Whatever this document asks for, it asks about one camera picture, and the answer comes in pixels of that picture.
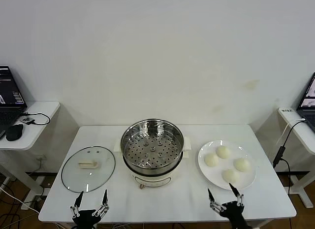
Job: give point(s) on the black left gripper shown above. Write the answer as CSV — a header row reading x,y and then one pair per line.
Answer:
x,y
86,217

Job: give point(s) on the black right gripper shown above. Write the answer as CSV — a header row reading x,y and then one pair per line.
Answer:
x,y
233,211

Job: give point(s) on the white steamed baozi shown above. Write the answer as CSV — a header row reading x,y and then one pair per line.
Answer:
x,y
242,164
222,152
211,160
230,176

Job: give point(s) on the stainless steel steamer basket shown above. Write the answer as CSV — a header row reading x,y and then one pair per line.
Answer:
x,y
152,150

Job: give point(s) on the white round plate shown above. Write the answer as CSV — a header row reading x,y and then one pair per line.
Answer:
x,y
246,150

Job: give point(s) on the white electric cooker pot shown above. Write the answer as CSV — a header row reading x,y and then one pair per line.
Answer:
x,y
152,179

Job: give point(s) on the white side table with mouse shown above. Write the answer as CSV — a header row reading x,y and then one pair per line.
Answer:
x,y
39,133

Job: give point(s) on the white side table with label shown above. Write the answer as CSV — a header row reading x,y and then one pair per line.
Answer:
x,y
297,133

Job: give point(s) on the black computer mouse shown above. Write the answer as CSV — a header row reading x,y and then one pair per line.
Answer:
x,y
14,132

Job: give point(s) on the small grey external drive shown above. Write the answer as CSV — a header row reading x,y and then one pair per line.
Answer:
x,y
27,120

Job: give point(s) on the small printed label sticker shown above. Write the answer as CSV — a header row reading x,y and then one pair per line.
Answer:
x,y
286,110

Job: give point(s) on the grey laptop with light screen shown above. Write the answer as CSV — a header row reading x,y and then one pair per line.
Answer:
x,y
308,101

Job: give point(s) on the black laptop with dark screen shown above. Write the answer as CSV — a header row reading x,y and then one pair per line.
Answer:
x,y
9,91

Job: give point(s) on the white wall outlet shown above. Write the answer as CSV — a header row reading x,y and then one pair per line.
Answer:
x,y
40,158

